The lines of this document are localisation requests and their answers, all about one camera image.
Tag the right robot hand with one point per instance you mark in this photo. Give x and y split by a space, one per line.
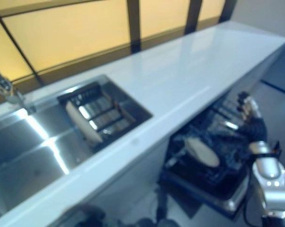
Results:
257 127

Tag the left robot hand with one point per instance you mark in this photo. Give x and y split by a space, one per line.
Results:
88 215

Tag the beige round plate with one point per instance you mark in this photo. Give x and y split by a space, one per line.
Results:
85 125
202 152

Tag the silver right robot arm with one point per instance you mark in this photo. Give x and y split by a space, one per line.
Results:
270 175

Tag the white glossy cabinet door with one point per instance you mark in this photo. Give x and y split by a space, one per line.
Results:
133 179

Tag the stainless steel sink basin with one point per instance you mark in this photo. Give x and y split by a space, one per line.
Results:
26 153

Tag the black dish drying rack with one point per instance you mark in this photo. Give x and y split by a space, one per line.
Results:
102 113

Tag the chrome pull-down kitchen faucet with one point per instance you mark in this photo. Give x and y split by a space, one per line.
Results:
5 85

